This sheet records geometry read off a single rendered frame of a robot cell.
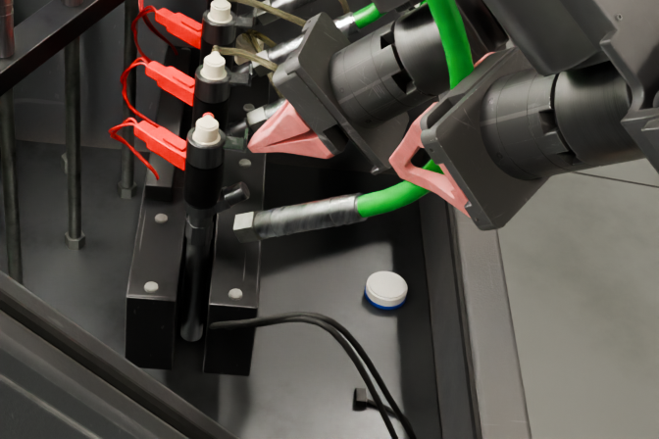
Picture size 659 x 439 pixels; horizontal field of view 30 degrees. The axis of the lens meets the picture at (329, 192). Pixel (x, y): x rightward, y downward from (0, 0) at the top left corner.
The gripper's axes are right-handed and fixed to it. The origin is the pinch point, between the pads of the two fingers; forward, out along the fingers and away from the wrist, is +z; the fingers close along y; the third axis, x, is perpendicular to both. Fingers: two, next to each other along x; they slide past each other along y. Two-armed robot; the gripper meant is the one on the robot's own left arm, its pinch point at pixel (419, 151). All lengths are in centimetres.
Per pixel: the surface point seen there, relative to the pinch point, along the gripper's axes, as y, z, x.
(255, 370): 1.2, 37.6, 16.4
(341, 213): 3.7, 5.3, 1.1
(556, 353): -81, 115, 84
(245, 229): 6.5, 12.0, -0.4
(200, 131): 1.1, 19.6, -6.0
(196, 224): 3.0, 25.5, 0.3
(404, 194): 1.9, 1.0, 1.6
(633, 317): -100, 113, 92
